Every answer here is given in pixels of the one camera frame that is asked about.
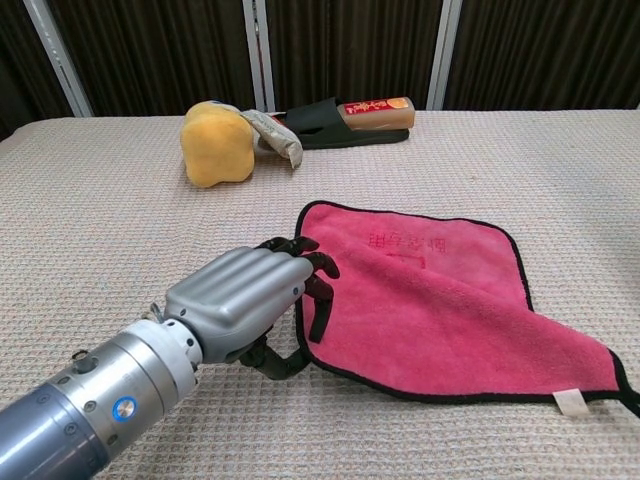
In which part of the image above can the yellow plush toy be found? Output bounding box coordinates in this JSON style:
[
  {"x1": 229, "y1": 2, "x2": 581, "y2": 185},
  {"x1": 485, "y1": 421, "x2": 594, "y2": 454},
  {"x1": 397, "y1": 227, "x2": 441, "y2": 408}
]
[{"x1": 179, "y1": 101, "x2": 257, "y2": 189}]

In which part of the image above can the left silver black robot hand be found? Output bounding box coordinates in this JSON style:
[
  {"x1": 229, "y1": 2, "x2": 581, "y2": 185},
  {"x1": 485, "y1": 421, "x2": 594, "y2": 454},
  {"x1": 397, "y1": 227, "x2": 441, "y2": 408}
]
[{"x1": 163, "y1": 235, "x2": 341, "y2": 382}]

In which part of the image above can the pink cloth black trim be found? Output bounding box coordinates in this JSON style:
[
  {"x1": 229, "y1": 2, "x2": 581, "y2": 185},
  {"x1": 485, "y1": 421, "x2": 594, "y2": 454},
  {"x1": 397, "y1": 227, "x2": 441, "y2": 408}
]
[{"x1": 292, "y1": 200, "x2": 640, "y2": 420}]

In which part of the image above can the black slipper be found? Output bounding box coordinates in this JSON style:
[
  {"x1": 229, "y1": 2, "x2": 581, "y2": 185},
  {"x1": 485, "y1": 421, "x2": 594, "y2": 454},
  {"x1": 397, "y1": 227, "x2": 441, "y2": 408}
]
[{"x1": 285, "y1": 97, "x2": 411, "y2": 150}]

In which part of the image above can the dark pleated curtain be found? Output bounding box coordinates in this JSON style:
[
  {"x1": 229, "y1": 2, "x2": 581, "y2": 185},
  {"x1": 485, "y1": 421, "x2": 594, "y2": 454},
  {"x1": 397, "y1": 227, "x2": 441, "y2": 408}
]
[{"x1": 0, "y1": 0, "x2": 640, "y2": 141}]

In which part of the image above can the white partition post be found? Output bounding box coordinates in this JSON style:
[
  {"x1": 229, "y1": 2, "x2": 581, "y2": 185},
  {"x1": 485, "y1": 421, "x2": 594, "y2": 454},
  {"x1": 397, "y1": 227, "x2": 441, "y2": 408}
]
[
  {"x1": 242, "y1": 0, "x2": 276, "y2": 114},
  {"x1": 22, "y1": 0, "x2": 95, "y2": 118},
  {"x1": 425, "y1": 0, "x2": 464, "y2": 111}
]

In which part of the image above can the red orange snack package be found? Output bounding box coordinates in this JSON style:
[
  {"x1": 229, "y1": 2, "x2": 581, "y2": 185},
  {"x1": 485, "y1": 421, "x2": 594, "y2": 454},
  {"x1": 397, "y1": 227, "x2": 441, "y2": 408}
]
[{"x1": 335, "y1": 96, "x2": 416, "y2": 131}]

